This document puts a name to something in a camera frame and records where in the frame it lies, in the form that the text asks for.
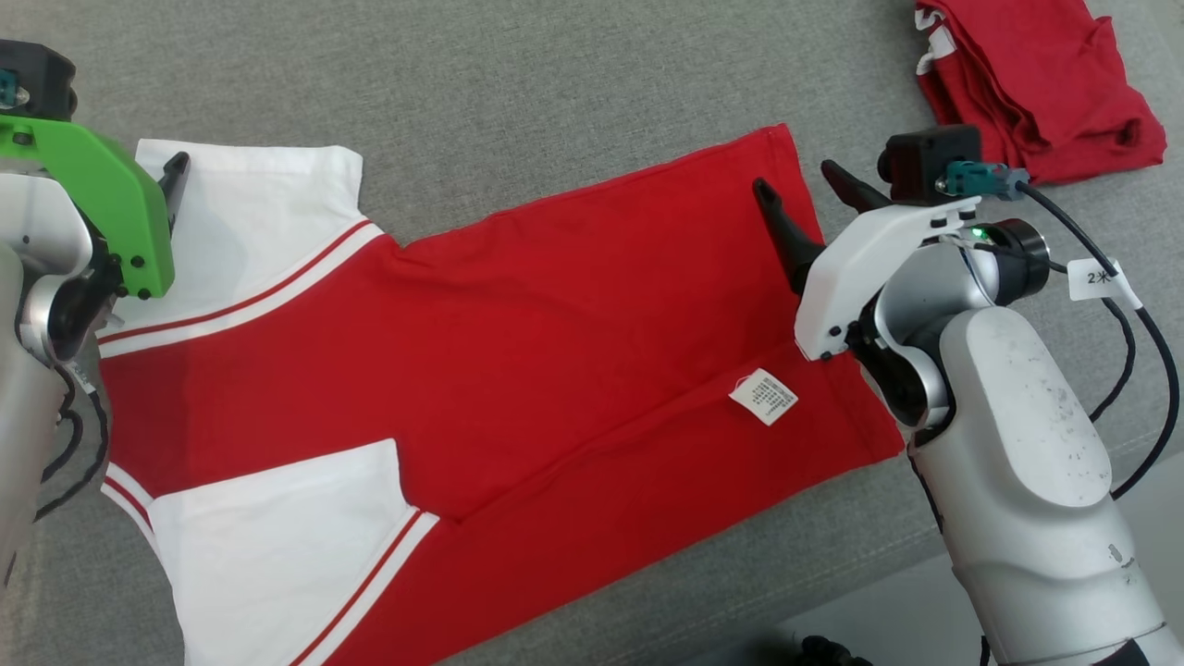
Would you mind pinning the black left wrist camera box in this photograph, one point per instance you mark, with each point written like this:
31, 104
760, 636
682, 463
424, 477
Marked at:
42, 79

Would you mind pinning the red white t-shirt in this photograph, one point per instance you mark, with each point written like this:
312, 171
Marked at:
509, 351

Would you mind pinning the red white basketball shorts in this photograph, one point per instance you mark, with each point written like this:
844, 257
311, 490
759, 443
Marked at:
1027, 74

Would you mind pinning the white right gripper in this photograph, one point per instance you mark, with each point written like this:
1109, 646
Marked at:
860, 268

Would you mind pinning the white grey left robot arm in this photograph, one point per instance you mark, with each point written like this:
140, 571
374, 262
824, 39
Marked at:
28, 240

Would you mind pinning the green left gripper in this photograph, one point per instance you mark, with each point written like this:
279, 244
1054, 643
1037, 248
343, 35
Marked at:
102, 185

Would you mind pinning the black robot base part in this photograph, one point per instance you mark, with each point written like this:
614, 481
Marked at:
832, 650

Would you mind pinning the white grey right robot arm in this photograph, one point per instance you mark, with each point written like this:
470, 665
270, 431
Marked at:
1017, 444

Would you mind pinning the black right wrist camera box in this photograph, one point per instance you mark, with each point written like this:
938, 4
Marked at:
925, 162

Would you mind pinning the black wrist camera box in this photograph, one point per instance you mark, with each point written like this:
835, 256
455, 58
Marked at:
42, 79
925, 162

